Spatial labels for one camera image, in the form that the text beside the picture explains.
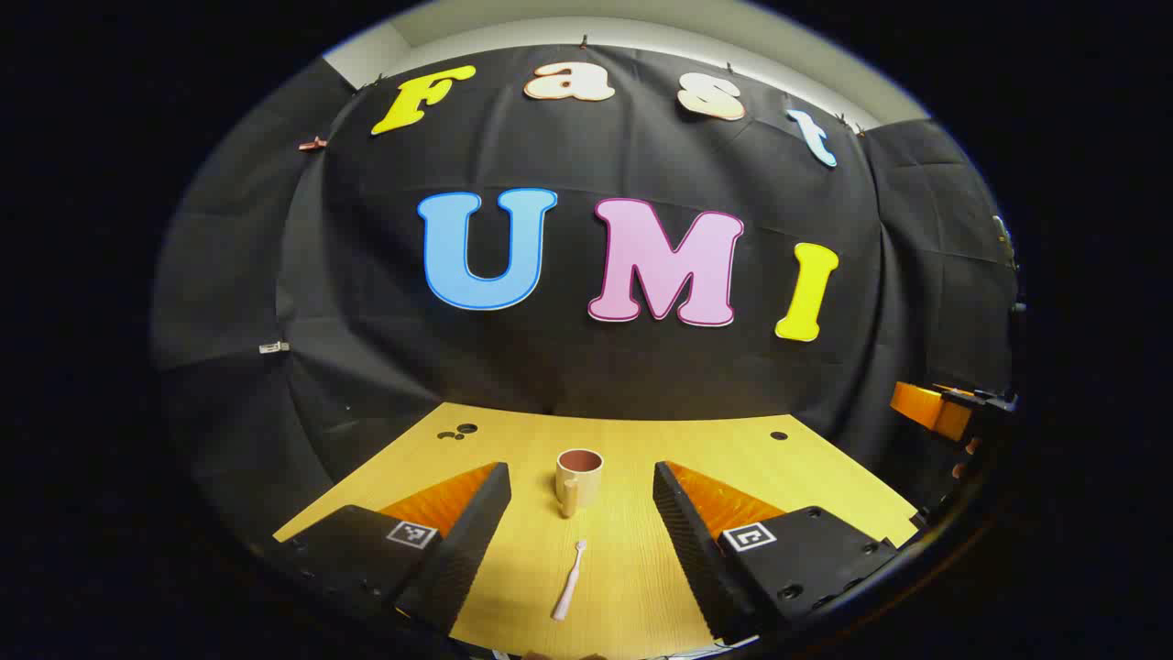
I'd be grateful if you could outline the white toothbrush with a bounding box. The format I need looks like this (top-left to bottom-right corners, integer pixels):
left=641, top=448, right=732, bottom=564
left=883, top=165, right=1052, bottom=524
left=551, top=539, right=588, bottom=623

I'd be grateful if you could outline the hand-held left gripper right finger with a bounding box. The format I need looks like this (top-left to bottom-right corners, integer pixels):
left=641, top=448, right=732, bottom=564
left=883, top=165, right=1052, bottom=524
left=652, top=461, right=904, bottom=644

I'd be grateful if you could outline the beige cup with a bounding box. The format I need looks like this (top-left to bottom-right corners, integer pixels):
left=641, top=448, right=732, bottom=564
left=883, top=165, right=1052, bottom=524
left=555, top=448, right=605, bottom=519

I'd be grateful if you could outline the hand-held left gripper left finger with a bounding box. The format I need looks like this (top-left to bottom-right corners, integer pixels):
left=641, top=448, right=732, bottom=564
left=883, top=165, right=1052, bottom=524
left=275, top=461, right=512, bottom=635

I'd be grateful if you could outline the wooden desktop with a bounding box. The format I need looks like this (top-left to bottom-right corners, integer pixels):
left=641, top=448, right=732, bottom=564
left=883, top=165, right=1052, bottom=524
left=273, top=401, right=920, bottom=660

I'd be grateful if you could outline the black backdrop cloth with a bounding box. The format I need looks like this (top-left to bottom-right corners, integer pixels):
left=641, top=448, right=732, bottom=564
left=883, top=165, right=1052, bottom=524
left=151, top=41, right=1023, bottom=551

